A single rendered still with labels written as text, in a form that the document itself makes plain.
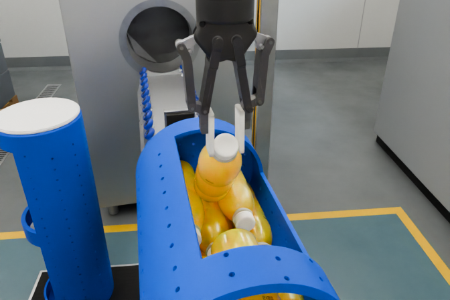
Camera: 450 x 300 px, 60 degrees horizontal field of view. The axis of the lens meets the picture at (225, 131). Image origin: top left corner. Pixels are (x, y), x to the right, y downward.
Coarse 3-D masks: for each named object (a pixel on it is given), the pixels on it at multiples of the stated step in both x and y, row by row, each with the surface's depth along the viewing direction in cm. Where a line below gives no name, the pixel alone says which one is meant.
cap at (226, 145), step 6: (216, 138) 59; (222, 138) 59; (228, 138) 59; (234, 138) 59; (216, 144) 58; (222, 144) 59; (228, 144) 59; (234, 144) 59; (216, 150) 58; (222, 150) 58; (228, 150) 58; (234, 150) 58; (216, 156) 59; (222, 156) 58; (228, 156) 58
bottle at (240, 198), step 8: (240, 176) 82; (240, 184) 79; (232, 192) 77; (240, 192) 77; (248, 192) 78; (224, 200) 77; (232, 200) 76; (240, 200) 75; (248, 200) 76; (224, 208) 76; (232, 208) 75; (240, 208) 75; (248, 208) 76; (232, 216) 74
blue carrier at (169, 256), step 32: (192, 128) 81; (224, 128) 83; (160, 160) 75; (192, 160) 90; (256, 160) 87; (160, 192) 67; (256, 192) 91; (160, 224) 61; (192, 224) 57; (288, 224) 73; (160, 256) 56; (192, 256) 52; (224, 256) 51; (256, 256) 50; (288, 256) 51; (160, 288) 51; (192, 288) 48; (224, 288) 46; (256, 288) 46; (288, 288) 47; (320, 288) 49
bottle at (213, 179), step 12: (204, 156) 62; (240, 156) 63; (204, 168) 63; (216, 168) 61; (228, 168) 61; (240, 168) 65; (204, 180) 66; (216, 180) 63; (228, 180) 64; (204, 192) 71; (216, 192) 70
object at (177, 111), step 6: (168, 108) 126; (174, 108) 126; (180, 108) 126; (186, 108) 126; (168, 114) 124; (174, 114) 124; (180, 114) 124; (186, 114) 124; (192, 114) 125; (168, 120) 124; (174, 120) 124; (180, 120) 125
